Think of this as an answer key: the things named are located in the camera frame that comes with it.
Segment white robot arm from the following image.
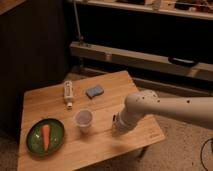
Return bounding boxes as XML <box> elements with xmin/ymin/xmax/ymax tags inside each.
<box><xmin>113</xmin><ymin>90</ymin><xmax>213</xmax><ymax>134</ymax></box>

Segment blue sponge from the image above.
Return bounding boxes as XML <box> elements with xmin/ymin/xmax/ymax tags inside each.
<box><xmin>86</xmin><ymin>85</ymin><xmax>104</xmax><ymax>99</ymax></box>

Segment white tube bottle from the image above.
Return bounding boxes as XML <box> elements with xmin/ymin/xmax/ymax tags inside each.
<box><xmin>64</xmin><ymin>80</ymin><xmax>74</xmax><ymax>109</ymax></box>

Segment clear plastic cup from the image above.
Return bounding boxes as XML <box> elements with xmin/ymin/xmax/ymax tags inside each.
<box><xmin>74</xmin><ymin>110</ymin><xmax>93</xmax><ymax>134</ymax></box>

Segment long grey metal case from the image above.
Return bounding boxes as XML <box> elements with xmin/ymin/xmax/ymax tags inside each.
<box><xmin>70</xmin><ymin>42</ymin><xmax>213</xmax><ymax>81</ymax></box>

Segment metal pole stand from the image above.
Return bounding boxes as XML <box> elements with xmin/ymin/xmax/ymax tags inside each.
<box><xmin>73</xmin><ymin>0</ymin><xmax>87</xmax><ymax>46</ymax></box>

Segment wooden table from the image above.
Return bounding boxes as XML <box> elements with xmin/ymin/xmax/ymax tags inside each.
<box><xmin>18</xmin><ymin>71</ymin><xmax>165</xmax><ymax>171</ymax></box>

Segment orange carrot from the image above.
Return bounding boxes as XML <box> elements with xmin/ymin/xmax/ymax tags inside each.
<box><xmin>42</xmin><ymin>124</ymin><xmax>50</xmax><ymax>151</ymax></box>

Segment green plate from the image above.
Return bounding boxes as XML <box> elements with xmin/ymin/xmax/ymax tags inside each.
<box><xmin>26</xmin><ymin>118</ymin><xmax>65</xmax><ymax>157</ymax></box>

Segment upper shelf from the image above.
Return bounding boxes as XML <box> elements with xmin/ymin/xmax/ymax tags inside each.
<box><xmin>67</xmin><ymin>0</ymin><xmax>213</xmax><ymax>21</ymax></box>

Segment black case handle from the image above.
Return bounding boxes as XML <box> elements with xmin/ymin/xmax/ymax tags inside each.
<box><xmin>168</xmin><ymin>57</ymin><xmax>199</xmax><ymax>67</ymax></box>

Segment black cable on floor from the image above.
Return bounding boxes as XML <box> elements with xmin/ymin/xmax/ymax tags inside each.
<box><xmin>199</xmin><ymin>137</ymin><xmax>213</xmax><ymax>171</ymax></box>

